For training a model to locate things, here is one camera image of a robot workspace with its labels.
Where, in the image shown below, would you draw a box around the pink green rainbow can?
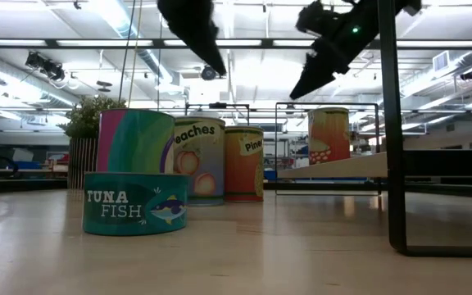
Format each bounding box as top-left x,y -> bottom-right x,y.
95,108 -> 176,175

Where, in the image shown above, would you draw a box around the long ceiling light fixture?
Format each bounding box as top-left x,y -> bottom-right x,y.
0,38 -> 472,51

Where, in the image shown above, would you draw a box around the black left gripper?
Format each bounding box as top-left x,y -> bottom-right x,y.
157,0 -> 228,78

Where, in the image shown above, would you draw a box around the teal tuna fish can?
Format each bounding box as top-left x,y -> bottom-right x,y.
82,171 -> 190,237

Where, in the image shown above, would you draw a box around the black ceiling spotlights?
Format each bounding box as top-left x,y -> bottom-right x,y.
25,51 -> 67,82

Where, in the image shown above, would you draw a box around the yellow hanging rope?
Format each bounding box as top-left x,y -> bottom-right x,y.
127,0 -> 143,108

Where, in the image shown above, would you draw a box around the grey air vent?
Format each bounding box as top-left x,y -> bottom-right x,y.
432,50 -> 451,74

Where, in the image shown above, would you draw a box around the orange corn can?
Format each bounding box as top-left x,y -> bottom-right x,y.
307,107 -> 352,166

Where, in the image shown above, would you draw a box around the blue storage bin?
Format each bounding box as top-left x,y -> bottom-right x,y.
12,160 -> 43,170

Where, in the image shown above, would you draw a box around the wooden shelf black frame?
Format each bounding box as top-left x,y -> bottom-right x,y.
275,0 -> 472,258

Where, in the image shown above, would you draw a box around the black hanging cable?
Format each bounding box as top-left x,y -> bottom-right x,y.
118,0 -> 138,104

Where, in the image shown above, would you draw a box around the silver ventilation duct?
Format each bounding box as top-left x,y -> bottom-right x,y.
92,0 -> 182,87

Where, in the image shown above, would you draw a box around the orange pineapple can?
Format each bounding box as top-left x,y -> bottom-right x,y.
224,125 -> 265,203

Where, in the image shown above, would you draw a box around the black aluminium rig frame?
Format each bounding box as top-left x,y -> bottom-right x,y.
0,178 -> 472,201

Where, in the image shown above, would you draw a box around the potted green plant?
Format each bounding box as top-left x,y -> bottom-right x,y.
57,96 -> 129,190

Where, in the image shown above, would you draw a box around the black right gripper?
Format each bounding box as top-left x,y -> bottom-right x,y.
288,0 -> 379,101

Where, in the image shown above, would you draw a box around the peaches can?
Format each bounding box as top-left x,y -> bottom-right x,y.
173,116 -> 227,207

